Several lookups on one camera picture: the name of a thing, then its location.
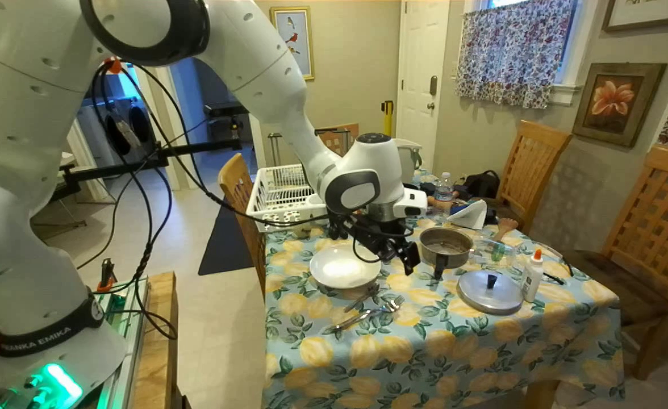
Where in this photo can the white paper napkin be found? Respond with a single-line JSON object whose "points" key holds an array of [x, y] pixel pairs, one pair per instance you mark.
{"points": [[470, 216]]}

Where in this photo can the silver fork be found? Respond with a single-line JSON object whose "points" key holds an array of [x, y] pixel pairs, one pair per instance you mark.
{"points": [[391, 305]]}

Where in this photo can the white door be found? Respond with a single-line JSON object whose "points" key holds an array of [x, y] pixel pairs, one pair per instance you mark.
{"points": [[422, 25]]}

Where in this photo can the wooden chair near robot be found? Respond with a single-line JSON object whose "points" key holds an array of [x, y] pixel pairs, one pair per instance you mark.
{"points": [[237, 187]]}

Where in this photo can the white glue bottle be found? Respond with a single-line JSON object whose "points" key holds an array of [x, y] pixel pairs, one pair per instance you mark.
{"points": [[533, 276]]}

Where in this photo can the wooden workbench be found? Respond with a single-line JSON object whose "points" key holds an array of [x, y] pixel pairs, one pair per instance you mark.
{"points": [[156, 366]]}

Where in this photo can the clear water bottle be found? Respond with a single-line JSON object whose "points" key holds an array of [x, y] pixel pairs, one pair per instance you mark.
{"points": [[444, 192]]}

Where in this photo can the flower picture frame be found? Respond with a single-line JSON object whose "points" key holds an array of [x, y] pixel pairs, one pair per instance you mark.
{"points": [[616, 101]]}

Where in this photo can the wooden chair far side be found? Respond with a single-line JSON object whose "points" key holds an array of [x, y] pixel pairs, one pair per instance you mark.
{"points": [[527, 168]]}

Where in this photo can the wooden lattice chair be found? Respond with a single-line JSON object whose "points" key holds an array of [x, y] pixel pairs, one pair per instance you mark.
{"points": [[634, 260]]}

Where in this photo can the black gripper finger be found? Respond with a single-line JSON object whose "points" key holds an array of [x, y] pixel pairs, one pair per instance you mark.
{"points": [[410, 258]]}

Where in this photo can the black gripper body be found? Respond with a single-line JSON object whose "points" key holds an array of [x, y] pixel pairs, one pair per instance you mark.
{"points": [[382, 240]]}

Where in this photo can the white plastic basket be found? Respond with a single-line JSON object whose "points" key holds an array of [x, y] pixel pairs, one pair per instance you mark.
{"points": [[282, 195]]}

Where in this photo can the silver pot with handle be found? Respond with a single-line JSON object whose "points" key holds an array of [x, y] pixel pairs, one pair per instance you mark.
{"points": [[444, 249]]}

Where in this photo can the floral curtain right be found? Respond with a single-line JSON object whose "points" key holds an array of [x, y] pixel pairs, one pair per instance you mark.
{"points": [[511, 54]]}

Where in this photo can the silver pot lid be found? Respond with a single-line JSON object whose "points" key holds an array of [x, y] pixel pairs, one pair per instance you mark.
{"points": [[490, 291]]}

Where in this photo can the white round plate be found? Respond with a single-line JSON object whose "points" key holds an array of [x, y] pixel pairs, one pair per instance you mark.
{"points": [[341, 269]]}

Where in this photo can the lemon pattern tablecloth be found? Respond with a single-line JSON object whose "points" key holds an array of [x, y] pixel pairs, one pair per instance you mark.
{"points": [[434, 350]]}

